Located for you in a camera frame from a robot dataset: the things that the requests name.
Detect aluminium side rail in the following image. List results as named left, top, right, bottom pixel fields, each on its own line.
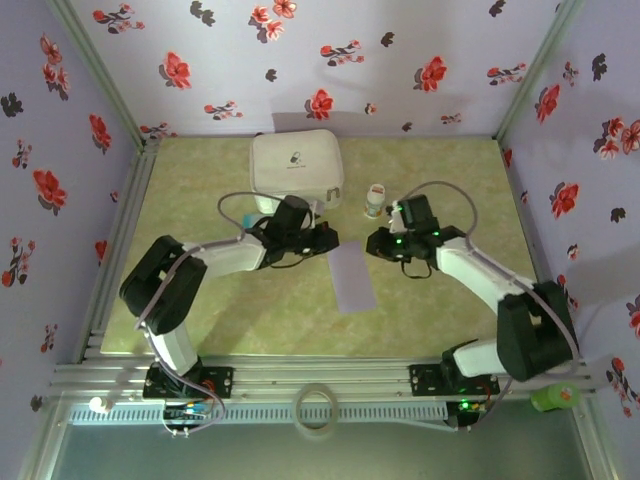
left=495, top=138, right=586, bottom=360
left=74, top=138, right=161, bottom=364

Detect white slotted cable duct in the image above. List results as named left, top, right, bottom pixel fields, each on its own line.
left=67, top=402, right=449, bottom=427

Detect small white pill bottle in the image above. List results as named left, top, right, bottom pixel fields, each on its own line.
left=363, top=183, right=387, bottom=219

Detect green plastic container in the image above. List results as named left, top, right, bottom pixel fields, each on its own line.
left=530, top=382, right=582, bottom=414

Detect clear tape roll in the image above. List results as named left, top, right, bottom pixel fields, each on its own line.
left=293, top=384, right=341, bottom=442

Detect teal plastic packet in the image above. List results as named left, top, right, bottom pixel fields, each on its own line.
left=241, top=212, right=277, bottom=232

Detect aluminium corner post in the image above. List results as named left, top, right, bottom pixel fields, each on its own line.
left=494, top=0, right=586, bottom=141
left=47, top=0, right=151, bottom=146

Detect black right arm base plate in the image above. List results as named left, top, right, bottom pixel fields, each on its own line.
left=408, top=363, right=501, bottom=399

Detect pale purple paper sheet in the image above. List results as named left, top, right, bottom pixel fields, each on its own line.
left=328, top=240, right=378, bottom=315

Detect small electronics board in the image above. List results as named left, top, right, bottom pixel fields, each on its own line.
left=446, top=397, right=494, bottom=432
left=160, top=402, right=214, bottom=437

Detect aluminium frame bar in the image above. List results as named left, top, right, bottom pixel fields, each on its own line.
left=569, top=399, right=619, bottom=480
left=19, top=397, right=71, bottom=480

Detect long aluminium frame rail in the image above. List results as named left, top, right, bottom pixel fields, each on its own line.
left=48, top=355, right=599, bottom=401

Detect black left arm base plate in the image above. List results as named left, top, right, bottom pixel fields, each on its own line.
left=142, top=364, right=235, bottom=400

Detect white zipped medicine pouch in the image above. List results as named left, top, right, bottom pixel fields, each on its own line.
left=248, top=128, right=345, bottom=216

